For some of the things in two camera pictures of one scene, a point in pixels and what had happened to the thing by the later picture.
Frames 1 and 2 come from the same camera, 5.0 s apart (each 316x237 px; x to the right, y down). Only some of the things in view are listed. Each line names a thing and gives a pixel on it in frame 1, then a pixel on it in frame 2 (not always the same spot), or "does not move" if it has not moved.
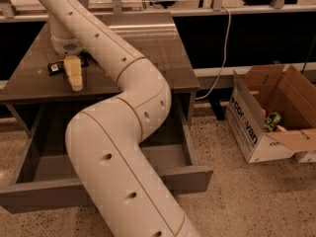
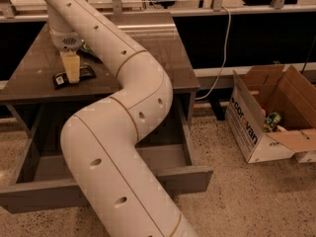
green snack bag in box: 272,121 does not move
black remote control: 56,68 → 61,80
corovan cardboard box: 265,89 does not move
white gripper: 68,46 does not move
